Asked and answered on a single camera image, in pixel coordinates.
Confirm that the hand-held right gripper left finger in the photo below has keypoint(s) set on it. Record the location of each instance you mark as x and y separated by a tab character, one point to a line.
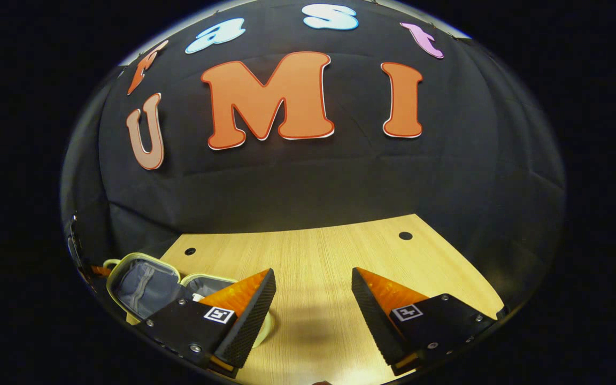
249	321

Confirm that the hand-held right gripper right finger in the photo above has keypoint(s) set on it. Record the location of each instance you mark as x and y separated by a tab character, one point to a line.
375	321

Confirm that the black backdrop cloth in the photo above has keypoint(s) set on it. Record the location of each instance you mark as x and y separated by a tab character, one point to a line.
447	171

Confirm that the pale yellow suitcase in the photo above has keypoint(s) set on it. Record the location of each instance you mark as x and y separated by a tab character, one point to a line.
145	289

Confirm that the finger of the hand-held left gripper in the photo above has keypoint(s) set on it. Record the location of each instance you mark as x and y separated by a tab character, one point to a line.
102	271

